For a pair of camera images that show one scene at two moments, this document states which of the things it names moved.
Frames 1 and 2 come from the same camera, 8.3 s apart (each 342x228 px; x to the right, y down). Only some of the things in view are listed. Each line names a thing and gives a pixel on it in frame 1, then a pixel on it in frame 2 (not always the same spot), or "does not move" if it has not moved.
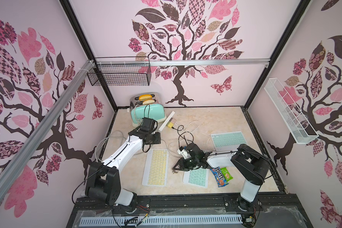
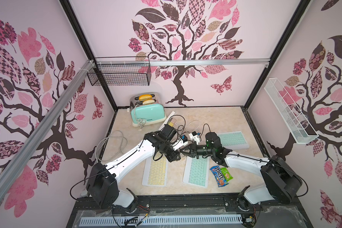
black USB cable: x=185 y=139 → x=185 y=125
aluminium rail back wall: x=183 y=62 does not move
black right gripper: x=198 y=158 → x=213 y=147
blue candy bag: x=221 y=181 does not move
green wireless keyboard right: x=228 y=141 does not move
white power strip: x=164 y=125 does not move
